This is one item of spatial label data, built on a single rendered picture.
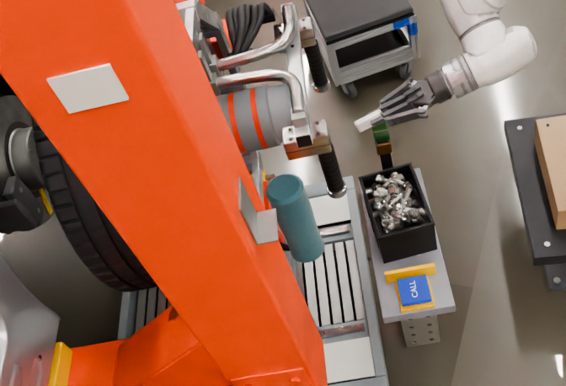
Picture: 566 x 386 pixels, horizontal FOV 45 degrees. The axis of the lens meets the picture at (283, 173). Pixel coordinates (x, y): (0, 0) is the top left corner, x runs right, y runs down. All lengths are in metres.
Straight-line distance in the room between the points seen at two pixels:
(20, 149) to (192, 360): 0.68
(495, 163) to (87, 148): 1.84
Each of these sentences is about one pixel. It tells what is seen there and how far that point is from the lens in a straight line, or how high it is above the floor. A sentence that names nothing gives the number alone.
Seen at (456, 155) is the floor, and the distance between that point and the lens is 2.50.
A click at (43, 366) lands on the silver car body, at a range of 1.46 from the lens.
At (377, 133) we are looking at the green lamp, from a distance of 1.70.
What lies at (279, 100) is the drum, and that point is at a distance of 1.48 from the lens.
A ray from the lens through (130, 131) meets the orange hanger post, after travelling 0.79.
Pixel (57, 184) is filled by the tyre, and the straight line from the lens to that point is 1.33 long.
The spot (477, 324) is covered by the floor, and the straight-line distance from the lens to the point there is 2.13.
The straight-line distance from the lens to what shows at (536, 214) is 1.97.
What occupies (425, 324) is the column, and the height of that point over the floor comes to 0.12.
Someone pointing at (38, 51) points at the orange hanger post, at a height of 1.53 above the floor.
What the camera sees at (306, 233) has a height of 0.60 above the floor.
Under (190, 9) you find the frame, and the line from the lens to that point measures 1.45.
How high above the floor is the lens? 1.89
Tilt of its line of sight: 48 degrees down
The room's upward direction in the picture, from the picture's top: 21 degrees counter-clockwise
